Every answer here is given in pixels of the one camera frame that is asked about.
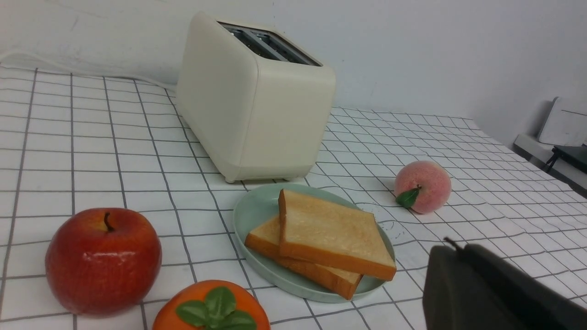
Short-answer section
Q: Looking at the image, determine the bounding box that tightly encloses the cream white toaster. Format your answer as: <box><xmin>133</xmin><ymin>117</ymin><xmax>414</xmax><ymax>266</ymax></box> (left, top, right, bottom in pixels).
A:
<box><xmin>176</xmin><ymin>12</ymin><xmax>336</xmax><ymax>182</ymax></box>

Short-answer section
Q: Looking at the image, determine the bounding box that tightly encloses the white box in background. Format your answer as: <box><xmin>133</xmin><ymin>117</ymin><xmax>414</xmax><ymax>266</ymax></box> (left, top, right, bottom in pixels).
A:
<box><xmin>537</xmin><ymin>96</ymin><xmax>587</xmax><ymax>146</ymax></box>

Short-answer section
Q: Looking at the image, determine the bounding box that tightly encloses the white grid tablecloth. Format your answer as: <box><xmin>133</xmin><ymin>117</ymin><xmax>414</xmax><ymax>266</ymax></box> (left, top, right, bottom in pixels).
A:
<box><xmin>0</xmin><ymin>66</ymin><xmax>587</xmax><ymax>330</ymax></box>

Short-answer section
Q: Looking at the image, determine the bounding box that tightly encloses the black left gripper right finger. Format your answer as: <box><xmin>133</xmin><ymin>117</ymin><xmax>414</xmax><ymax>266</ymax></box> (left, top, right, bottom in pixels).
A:
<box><xmin>463</xmin><ymin>244</ymin><xmax>586</xmax><ymax>330</ymax></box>

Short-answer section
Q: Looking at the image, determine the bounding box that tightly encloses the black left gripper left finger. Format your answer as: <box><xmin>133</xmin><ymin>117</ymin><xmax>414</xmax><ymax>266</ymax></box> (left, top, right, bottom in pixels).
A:
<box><xmin>423</xmin><ymin>237</ymin><xmax>532</xmax><ymax>330</ymax></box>

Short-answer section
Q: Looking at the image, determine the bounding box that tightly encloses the red apple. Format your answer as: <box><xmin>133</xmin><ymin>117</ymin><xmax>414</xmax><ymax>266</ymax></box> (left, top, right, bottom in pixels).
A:
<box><xmin>45</xmin><ymin>208</ymin><xmax>163</xmax><ymax>317</ymax></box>

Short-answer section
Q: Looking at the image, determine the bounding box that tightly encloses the pale green round plate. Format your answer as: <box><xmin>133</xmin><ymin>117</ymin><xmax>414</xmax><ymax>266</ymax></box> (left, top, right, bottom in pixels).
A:
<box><xmin>233</xmin><ymin>183</ymin><xmax>395</xmax><ymax>303</ymax></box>

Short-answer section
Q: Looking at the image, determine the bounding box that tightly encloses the orange persimmon with green leaf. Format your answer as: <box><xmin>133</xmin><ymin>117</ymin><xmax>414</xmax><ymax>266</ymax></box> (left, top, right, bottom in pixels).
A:
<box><xmin>152</xmin><ymin>280</ymin><xmax>271</xmax><ymax>330</ymax></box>

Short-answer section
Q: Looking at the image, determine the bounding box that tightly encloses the toast slice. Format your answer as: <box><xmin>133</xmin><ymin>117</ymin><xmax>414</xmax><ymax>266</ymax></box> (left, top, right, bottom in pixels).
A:
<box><xmin>244</xmin><ymin>215</ymin><xmax>363</xmax><ymax>300</ymax></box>
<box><xmin>278</xmin><ymin>189</ymin><xmax>397</xmax><ymax>281</ymax></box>

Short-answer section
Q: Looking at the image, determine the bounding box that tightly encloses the pink peach with leaf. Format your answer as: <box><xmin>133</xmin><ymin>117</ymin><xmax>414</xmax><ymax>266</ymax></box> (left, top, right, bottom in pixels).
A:
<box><xmin>394</xmin><ymin>160</ymin><xmax>452</xmax><ymax>215</ymax></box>

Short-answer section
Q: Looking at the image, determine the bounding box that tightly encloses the white toaster power cable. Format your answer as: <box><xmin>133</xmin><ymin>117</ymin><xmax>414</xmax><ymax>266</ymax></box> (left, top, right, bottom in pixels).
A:
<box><xmin>0</xmin><ymin>49</ymin><xmax>178</xmax><ymax>91</ymax></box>

